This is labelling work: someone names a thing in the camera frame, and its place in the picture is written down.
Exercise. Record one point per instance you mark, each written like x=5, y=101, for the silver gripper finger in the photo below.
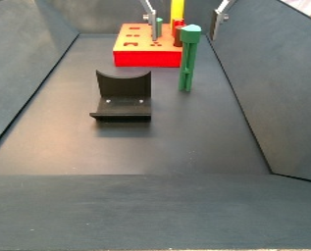
x=149, y=16
x=220, y=16

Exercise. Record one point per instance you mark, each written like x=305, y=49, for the green three prong object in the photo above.
x=189, y=37

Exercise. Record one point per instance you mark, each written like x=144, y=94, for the red peg board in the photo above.
x=136, y=50

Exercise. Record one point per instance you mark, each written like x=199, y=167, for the small green peg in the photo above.
x=159, y=24

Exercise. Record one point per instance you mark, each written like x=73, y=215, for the red cylinder peg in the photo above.
x=177, y=24

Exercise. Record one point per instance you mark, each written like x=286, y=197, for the yellow block peg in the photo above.
x=176, y=10

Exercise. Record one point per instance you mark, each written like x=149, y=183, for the black curved holder stand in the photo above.
x=125, y=98

